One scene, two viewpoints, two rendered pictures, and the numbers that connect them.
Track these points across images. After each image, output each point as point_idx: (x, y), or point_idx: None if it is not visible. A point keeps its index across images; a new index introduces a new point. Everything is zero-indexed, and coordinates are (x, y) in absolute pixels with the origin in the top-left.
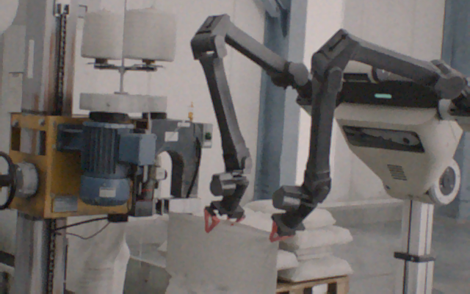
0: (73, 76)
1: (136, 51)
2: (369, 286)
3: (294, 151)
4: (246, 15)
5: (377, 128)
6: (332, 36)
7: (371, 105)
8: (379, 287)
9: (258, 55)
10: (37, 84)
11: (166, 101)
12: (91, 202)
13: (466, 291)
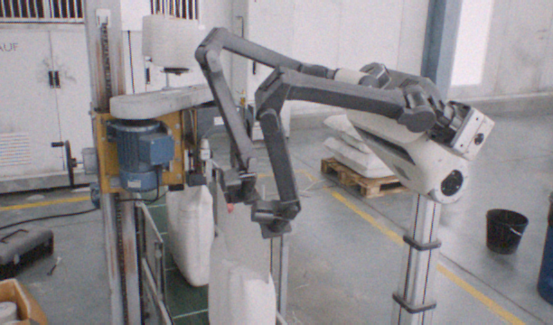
0: (123, 77)
1: (156, 60)
2: (482, 172)
3: (448, 62)
4: None
5: (376, 135)
6: (271, 72)
7: None
8: (490, 174)
9: (267, 61)
10: (91, 85)
11: None
12: (125, 190)
13: None
